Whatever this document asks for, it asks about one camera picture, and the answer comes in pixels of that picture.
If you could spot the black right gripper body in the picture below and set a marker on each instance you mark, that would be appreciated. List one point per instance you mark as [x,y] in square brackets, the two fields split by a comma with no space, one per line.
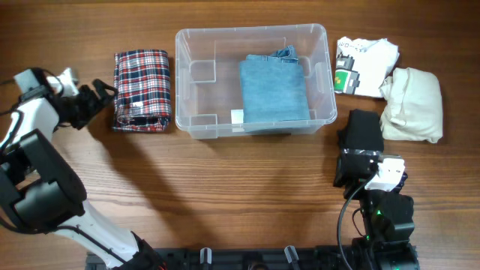
[354,176]

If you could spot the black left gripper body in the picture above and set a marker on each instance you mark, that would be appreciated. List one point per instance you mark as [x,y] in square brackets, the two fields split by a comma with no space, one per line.
[84,104]

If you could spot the red plaid shirt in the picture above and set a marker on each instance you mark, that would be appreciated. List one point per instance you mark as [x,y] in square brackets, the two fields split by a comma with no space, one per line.
[143,103]

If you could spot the blue denim jeans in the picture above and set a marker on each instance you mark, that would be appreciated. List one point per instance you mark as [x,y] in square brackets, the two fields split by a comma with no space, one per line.
[273,87]

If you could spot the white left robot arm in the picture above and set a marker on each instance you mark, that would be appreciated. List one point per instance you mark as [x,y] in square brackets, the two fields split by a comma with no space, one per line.
[40,192]

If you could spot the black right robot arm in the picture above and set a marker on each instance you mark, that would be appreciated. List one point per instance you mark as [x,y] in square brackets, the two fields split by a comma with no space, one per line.
[387,217]

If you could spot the folded cream sweatshirt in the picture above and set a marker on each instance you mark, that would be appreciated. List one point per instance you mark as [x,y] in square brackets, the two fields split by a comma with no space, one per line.
[414,109]

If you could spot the white printed t-shirt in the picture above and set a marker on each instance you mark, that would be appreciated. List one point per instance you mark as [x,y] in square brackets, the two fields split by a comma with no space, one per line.
[362,65]

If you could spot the white label on bin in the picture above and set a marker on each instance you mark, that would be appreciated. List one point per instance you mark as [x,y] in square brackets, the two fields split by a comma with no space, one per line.
[237,116]

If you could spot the clear plastic storage bin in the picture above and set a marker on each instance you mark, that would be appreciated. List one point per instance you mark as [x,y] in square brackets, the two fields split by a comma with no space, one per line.
[207,82]

